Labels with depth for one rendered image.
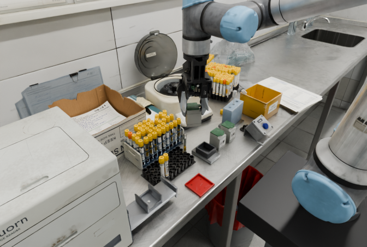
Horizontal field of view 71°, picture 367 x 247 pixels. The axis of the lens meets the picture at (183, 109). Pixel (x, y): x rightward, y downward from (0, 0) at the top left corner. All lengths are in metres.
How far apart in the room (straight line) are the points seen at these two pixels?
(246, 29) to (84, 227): 0.52
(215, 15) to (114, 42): 0.69
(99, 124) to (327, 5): 0.82
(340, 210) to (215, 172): 0.44
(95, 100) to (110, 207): 0.64
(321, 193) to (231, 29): 0.36
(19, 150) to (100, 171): 0.18
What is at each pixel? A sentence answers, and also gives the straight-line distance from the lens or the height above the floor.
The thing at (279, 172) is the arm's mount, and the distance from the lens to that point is 0.84.
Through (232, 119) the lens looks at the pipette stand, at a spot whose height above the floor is 0.92.
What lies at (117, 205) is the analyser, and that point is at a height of 1.04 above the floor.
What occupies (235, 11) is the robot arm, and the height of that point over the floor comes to 1.40.
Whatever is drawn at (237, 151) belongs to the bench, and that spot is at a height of 0.88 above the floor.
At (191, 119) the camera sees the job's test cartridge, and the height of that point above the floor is 1.06.
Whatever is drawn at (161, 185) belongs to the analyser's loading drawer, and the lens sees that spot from 0.81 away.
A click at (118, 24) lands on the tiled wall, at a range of 1.21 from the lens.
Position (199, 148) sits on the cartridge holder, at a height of 0.91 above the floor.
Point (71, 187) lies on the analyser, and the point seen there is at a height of 1.16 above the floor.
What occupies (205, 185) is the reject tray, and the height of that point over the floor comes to 0.88.
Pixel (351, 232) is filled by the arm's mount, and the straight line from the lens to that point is 0.80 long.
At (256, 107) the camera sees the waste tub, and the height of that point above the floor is 0.94.
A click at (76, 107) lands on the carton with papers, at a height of 0.97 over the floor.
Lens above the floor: 1.52
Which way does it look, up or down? 32 degrees down
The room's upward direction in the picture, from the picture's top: straight up
